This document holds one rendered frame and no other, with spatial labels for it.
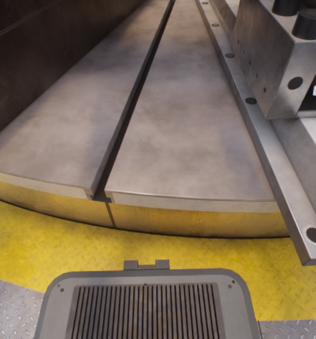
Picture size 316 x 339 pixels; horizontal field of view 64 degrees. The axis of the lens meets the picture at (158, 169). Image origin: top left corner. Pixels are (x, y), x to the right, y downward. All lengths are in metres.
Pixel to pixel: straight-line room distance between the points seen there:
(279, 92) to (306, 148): 0.17
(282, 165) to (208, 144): 0.24
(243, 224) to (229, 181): 0.22
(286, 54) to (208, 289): 0.59
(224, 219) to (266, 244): 0.23
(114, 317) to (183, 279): 0.19
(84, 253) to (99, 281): 0.34
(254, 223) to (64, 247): 0.71
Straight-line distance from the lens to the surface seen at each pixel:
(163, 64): 1.33
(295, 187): 0.78
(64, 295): 0.73
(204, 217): 0.89
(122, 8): 1.83
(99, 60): 1.41
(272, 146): 0.87
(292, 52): 0.69
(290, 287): 1.05
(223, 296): 0.70
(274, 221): 0.98
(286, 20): 0.79
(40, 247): 1.11
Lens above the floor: 0.93
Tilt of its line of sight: 50 degrees down
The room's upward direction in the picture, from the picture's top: 2 degrees counter-clockwise
